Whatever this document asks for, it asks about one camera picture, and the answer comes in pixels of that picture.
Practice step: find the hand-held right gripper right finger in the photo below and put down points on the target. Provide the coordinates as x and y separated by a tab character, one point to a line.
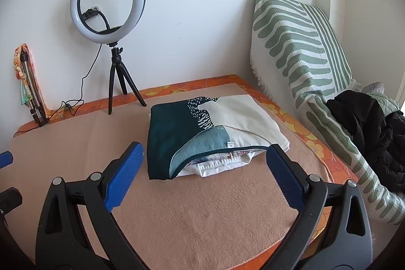
284	178

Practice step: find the peach blanket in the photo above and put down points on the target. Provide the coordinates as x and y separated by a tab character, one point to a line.
205	219

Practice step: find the colourful scarf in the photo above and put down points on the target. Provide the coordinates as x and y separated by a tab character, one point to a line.
19	67

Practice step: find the green striped pillow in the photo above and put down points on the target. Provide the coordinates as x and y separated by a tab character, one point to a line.
284	45

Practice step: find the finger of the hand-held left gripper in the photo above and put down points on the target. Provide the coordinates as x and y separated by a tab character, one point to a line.
5	159
9	201

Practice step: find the grey quilted cloth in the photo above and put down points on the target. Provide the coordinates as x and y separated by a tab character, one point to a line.
389	104

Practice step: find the green and cream printed t-shirt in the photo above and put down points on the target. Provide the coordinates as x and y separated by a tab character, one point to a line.
171	137

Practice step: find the black mini tripod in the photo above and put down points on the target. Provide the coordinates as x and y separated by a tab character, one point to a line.
114	80

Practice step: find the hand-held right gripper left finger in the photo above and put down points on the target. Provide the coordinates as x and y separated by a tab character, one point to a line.
126	175

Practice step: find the folded silver tripod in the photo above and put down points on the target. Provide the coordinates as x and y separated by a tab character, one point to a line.
30	83

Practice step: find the white folded garment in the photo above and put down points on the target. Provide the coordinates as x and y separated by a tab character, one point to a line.
218	167

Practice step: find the black jacket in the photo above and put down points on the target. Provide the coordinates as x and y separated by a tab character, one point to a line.
364	124

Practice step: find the orange floral bed sheet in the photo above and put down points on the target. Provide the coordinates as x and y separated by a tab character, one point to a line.
300	124

